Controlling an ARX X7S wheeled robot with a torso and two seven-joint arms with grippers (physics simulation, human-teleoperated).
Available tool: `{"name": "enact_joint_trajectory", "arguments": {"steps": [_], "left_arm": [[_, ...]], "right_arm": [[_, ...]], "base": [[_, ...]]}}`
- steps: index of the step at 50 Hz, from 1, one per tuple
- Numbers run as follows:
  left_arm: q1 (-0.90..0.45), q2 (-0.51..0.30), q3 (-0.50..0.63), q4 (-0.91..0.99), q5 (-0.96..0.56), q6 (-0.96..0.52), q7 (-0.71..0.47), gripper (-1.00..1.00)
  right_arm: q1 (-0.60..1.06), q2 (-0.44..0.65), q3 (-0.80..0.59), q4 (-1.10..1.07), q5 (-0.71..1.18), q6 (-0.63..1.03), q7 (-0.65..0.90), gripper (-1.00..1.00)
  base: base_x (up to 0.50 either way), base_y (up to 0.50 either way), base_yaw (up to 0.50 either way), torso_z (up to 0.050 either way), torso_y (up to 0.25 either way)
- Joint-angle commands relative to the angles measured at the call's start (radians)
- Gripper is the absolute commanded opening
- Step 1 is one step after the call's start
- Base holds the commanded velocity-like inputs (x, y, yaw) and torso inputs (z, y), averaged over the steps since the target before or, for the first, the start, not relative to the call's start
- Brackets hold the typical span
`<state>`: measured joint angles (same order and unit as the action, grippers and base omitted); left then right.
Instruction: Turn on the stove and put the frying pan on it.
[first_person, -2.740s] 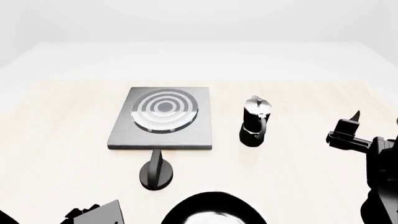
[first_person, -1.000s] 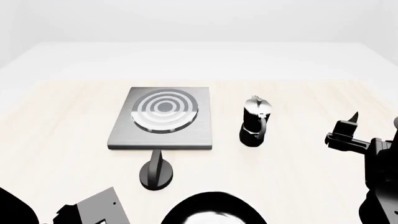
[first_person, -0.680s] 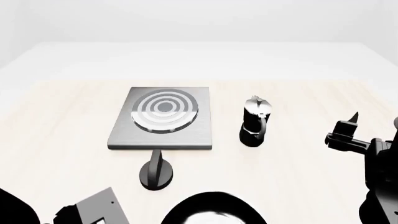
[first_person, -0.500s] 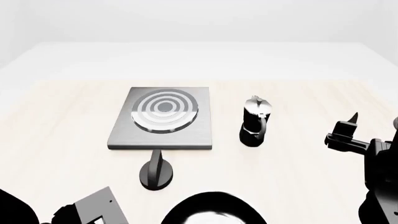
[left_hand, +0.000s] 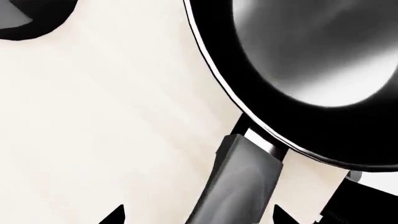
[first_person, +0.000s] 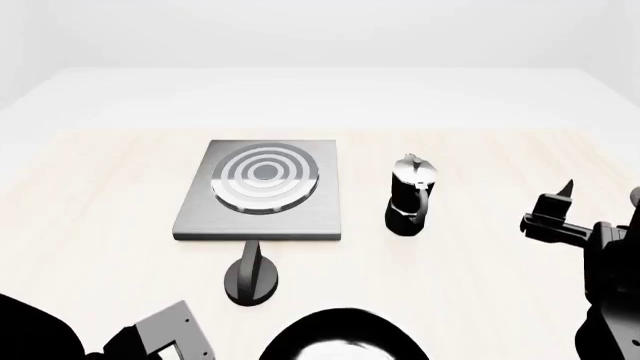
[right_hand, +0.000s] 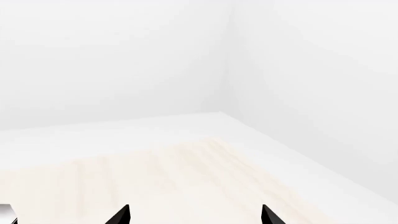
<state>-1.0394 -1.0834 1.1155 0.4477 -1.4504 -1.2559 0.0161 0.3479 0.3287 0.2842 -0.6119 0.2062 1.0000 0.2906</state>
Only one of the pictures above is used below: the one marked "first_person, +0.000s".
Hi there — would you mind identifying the black round stove knob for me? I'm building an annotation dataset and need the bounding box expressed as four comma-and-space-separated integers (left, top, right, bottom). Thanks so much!
223, 239, 281, 308

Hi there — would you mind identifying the grey square stove plate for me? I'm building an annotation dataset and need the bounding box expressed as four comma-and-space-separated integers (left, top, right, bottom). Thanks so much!
171, 139, 343, 243

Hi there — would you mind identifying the black and silver moka pot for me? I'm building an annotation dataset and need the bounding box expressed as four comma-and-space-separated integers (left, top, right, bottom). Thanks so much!
384, 153, 439, 237

